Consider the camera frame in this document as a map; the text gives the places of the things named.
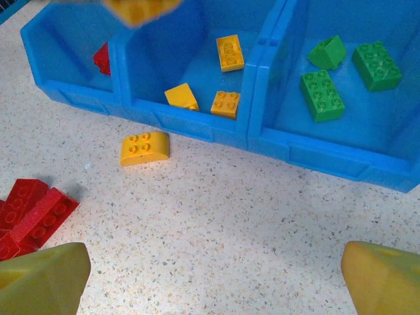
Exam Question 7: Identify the dark green lego brick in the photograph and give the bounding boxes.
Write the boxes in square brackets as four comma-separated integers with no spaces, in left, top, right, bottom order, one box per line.
[351,40,403,93]

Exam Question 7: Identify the red lego brick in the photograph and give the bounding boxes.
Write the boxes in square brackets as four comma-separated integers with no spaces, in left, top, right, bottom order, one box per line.
[92,41,112,77]
[0,241,39,263]
[0,178,50,230]

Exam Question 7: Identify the green sloped lego brick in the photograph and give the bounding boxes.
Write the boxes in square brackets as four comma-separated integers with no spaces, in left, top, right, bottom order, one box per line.
[306,35,346,71]

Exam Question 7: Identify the yellow small square lego brick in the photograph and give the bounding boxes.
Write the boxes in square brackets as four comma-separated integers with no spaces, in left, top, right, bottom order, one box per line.
[210,90,242,120]

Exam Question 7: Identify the yellow round lego printed 120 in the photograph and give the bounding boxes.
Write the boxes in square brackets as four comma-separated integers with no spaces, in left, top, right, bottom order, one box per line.
[101,0,184,28]

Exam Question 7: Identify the yellow curved lego brick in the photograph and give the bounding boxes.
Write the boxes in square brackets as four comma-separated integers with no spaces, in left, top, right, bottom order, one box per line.
[119,131,172,167]

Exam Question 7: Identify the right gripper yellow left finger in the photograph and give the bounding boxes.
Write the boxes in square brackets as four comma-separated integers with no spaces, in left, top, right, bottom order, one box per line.
[0,241,92,315]

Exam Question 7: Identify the red lego brick rough side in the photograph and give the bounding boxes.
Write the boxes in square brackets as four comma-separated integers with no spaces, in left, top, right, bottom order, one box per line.
[0,187,81,253]

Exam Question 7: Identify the yellow long lego brick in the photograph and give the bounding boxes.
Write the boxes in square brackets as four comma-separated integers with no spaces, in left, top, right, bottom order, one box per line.
[215,34,245,73]

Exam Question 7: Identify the yellow sloped lego brick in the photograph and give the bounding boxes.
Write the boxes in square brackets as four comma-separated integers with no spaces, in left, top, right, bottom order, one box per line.
[163,82,200,112]

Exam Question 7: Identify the light green lego brick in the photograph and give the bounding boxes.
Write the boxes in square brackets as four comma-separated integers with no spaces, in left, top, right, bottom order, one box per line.
[299,69,347,123]

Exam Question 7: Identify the blue plastic bin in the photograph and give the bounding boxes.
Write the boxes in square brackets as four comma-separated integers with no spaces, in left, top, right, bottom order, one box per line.
[113,0,286,152]
[247,0,420,194]
[19,0,124,116]

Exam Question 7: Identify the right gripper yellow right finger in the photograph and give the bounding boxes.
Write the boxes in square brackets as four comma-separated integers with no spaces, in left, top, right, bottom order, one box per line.
[340,240,420,315]

